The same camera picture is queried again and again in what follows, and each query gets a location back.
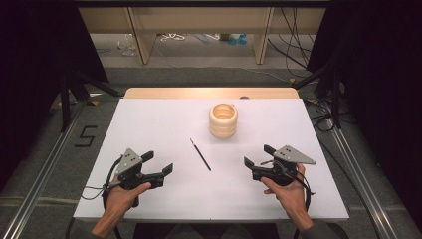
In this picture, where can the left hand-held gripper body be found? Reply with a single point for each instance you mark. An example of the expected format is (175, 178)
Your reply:
(132, 172)

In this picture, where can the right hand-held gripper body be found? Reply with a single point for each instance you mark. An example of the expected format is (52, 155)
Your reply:
(281, 166)

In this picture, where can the person's left hand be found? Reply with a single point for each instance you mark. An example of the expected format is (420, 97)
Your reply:
(122, 200)

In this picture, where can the person's right hand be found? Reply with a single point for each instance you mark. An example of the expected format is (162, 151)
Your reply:
(289, 195)

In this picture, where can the white board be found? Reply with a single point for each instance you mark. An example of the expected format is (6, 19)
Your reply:
(185, 199)

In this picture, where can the thin black pen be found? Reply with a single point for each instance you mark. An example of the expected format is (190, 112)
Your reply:
(200, 154)

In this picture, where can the ribbed beige pen holder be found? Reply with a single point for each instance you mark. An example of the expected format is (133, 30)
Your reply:
(223, 121)

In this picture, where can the person's legs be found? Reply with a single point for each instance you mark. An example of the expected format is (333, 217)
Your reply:
(205, 231)

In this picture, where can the black metal stand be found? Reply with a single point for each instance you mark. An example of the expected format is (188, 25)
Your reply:
(335, 96)
(65, 99)

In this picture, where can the blue plastic item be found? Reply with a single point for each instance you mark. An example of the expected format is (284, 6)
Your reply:
(237, 39)

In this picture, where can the black curtain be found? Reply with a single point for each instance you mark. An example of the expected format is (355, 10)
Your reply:
(378, 99)
(43, 66)

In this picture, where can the wooden bench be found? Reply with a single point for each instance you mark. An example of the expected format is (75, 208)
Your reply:
(199, 20)

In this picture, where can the aluminium floor rail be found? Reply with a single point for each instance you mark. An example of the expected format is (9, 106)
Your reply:
(36, 189)
(361, 186)

